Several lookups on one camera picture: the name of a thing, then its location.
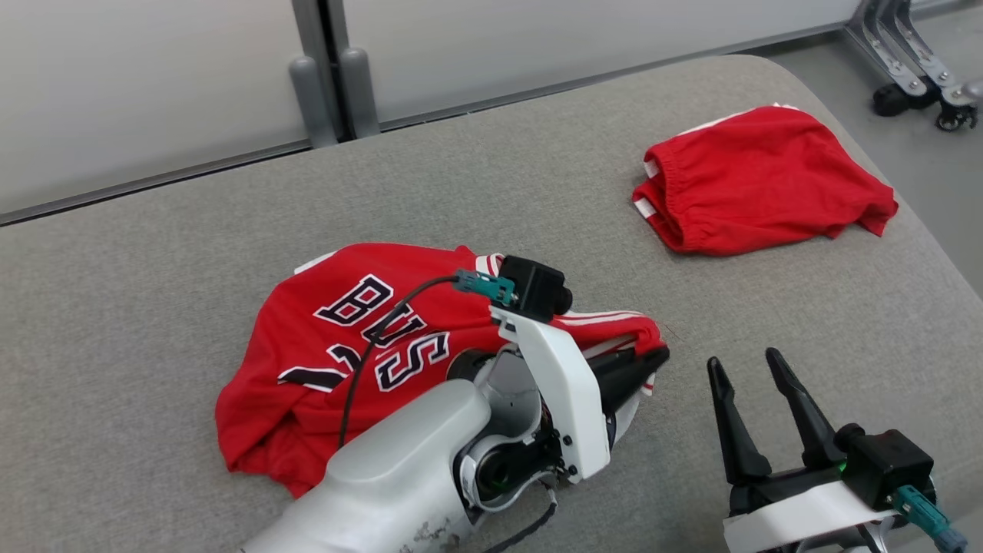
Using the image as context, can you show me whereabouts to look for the teal right camera cable connector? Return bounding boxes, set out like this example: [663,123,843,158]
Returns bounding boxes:
[893,485,970,553]

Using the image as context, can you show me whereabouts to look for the red basketball jersey white trim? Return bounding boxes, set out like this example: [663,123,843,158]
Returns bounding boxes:
[215,243,669,498]

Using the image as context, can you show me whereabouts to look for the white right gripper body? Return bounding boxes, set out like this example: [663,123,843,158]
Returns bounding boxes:
[722,465,904,553]

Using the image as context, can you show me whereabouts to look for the red shorts white hem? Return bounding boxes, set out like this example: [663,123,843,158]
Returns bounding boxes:
[632,104,899,257]

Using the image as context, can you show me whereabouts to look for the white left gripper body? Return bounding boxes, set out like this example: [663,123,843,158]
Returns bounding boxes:
[489,306,612,485]

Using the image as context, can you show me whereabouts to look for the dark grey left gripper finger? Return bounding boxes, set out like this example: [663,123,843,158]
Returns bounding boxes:
[590,346,670,378]
[597,357,667,419]

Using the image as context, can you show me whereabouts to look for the dark partition base rail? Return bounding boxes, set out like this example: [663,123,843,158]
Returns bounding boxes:
[0,19,857,227]

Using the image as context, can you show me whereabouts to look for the grey metal stand with casters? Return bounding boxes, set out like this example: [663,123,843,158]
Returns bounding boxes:
[842,0,983,131]

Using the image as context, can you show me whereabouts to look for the black cable with teal connector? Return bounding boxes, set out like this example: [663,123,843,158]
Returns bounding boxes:
[336,269,517,450]

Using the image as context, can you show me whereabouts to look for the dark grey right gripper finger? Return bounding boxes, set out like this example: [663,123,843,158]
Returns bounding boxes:
[708,357,773,486]
[766,348,846,469]

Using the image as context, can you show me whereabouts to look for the grey partition frame post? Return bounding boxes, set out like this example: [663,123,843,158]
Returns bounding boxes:
[292,0,345,141]

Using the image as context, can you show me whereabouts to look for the grey cylindrical partition foot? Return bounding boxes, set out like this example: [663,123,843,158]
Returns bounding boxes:
[289,55,339,149]
[339,48,381,139]

